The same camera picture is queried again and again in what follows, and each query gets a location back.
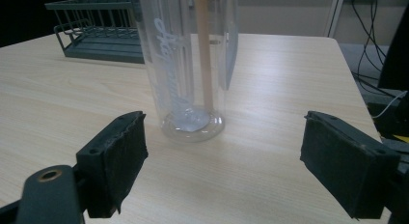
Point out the clear glass cup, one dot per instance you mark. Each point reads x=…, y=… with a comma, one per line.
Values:
x=189, y=63

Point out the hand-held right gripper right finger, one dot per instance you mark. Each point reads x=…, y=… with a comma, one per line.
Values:
x=347, y=162

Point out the white metal stand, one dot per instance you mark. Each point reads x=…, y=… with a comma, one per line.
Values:
x=334, y=13

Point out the black monitor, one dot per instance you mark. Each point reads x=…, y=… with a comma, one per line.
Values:
x=395, y=56

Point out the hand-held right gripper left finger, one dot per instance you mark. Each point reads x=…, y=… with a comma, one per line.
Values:
x=111, y=162

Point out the wooden stick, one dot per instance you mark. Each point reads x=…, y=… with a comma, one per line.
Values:
x=204, y=53

